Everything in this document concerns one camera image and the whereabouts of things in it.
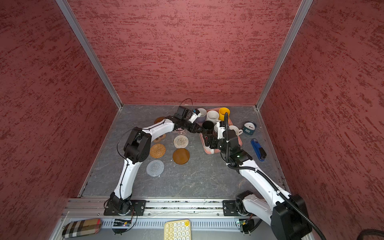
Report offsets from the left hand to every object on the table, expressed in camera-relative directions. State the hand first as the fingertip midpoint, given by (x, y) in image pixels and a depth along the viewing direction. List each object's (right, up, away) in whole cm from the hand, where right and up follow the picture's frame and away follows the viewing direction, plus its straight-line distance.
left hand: (199, 129), depth 99 cm
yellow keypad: (-11, -44, -32) cm, 56 cm away
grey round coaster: (-27, -23, -11) cm, 37 cm away
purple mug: (+3, +12, +7) cm, 15 cm away
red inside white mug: (+6, -13, -4) cm, 15 cm away
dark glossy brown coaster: (-30, +7, +11) cm, 33 cm away
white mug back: (+10, +10, +10) cm, 17 cm away
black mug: (+6, +2, -2) cm, 6 cm away
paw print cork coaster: (-18, -1, -29) cm, 34 cm away
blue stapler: (+39, -14, -7) cm, 42 cm away
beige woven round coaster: (-13, -8, +1) cm, 15 cm away
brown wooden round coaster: (-12, -17, -6) cm, 21 cm away
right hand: (+4, -4, -18) cm, 19 cm away
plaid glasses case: (-55, -43, -32) cm, 77 cm away
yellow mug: (+17, +13, +8) cm, 23 cm away
